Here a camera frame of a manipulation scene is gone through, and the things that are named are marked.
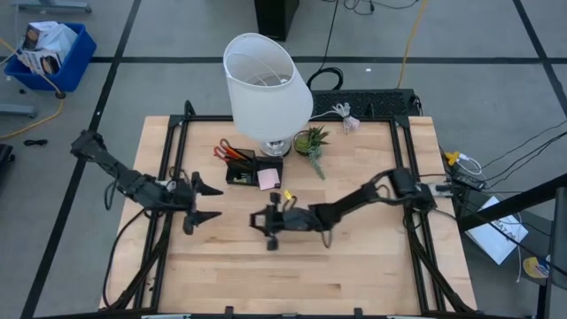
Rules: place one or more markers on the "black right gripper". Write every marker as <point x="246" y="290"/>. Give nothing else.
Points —
<point x="297" y="220"/>

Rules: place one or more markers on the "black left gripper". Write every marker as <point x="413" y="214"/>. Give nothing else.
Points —
<point x="181" y="197"/>

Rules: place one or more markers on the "pink sticky note pad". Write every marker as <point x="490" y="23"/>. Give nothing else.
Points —
<point x="269" y="179"/>

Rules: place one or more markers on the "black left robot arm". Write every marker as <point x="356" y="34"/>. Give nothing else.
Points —
<point x="119" y="175"/>

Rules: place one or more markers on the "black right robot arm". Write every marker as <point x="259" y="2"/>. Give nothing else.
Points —
<point x="354" y="201"/>

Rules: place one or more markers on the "black mesh desk organizer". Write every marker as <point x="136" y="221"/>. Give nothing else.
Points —
<point x="230" y="170"/>

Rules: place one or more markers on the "potted succulent plant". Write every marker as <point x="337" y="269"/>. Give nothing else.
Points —
<point x="305" y="142"/>

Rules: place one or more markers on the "white shade silver table lamp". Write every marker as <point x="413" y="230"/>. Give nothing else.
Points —
<point x="266" y="97"/>

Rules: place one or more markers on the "black perforated panel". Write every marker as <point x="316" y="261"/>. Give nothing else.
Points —
<point x="381" y="104"/>

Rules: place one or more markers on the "black caster wheel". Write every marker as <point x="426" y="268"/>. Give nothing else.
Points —
<point x="59" y="95"/>

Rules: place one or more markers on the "white power strip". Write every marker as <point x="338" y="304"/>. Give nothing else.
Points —
<point x="443" y="189"/>

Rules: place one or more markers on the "blue plastic bin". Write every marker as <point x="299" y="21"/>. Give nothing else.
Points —
<point x="75" y="66"/>

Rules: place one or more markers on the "black computer tower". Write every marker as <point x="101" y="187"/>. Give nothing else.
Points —
<point x="277" y="17"/>

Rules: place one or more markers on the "yellow plug connector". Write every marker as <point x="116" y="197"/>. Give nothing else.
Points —
<point x="452" y="157"/>

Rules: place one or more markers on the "black case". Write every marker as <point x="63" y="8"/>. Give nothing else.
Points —
<point x="4" y="157"/>

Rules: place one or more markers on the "black power brick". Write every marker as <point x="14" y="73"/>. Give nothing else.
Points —
<point x="467" y="181"/>

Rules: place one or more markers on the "grey metal stand foot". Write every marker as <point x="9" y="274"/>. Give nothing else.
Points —
<point x="17" y="111"/>
<point x="53" y="6"/>

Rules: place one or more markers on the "white printed cardboard box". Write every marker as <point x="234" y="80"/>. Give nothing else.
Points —
<point x="48" y="37"/>
<point x="42" y="64"/>

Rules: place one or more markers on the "white paper box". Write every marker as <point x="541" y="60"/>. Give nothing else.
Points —
<point x="496" y="241"/>

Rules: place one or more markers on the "black diagonal beam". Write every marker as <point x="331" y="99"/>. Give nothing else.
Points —
<point x="509" y="206"/>

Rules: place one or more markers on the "yellow tape roll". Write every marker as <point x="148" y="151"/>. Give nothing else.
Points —
<point x="533" y="267"/>

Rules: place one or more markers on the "black aluminium table frame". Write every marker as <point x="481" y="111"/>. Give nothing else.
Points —
<point x="212" y="118"/>

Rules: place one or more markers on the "dark grey post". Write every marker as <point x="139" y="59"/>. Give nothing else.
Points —
<point x="559" y="248"/>

